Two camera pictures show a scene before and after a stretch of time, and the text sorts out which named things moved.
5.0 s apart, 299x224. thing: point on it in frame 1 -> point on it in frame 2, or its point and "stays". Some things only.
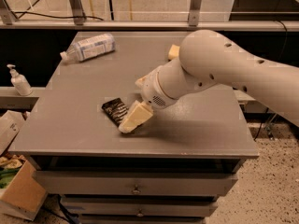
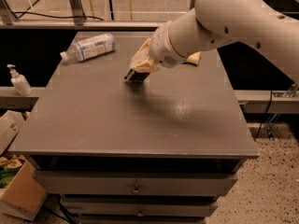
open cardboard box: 21,194 stays
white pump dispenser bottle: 20,81 stays
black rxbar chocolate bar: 116,109 -> 136,77
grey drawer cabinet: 171,168 stays
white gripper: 150,89 -> 161,49
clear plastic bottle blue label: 89,48 stays
